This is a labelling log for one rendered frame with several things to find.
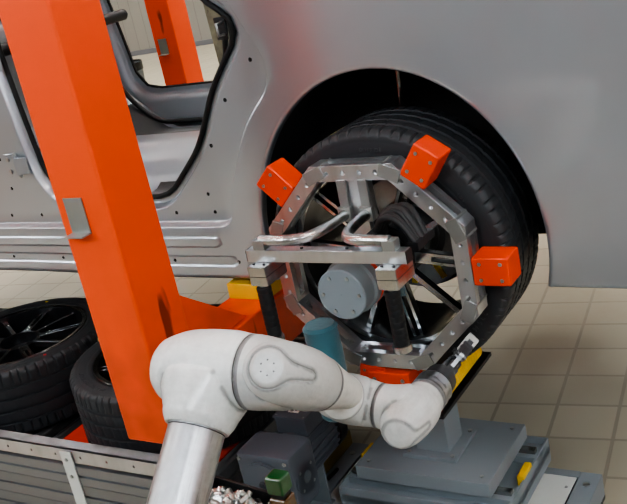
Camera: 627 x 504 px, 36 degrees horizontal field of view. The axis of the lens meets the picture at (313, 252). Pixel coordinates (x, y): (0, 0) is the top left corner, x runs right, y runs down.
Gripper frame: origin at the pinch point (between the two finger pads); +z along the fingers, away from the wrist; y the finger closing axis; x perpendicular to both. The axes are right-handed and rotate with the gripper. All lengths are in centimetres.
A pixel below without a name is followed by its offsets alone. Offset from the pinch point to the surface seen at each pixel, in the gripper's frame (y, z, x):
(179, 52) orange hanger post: -150, 234, 214
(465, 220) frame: 26.9, -1.5, 19.6
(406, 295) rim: -6.0, 6.6, 19.4
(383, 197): 2.0, 21.9, 41.5
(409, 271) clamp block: 18.6, -19.5, 21.0
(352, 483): -66, 3, -3
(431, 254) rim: 8.4, 6.6, 21.1
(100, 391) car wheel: -88, -18, 69
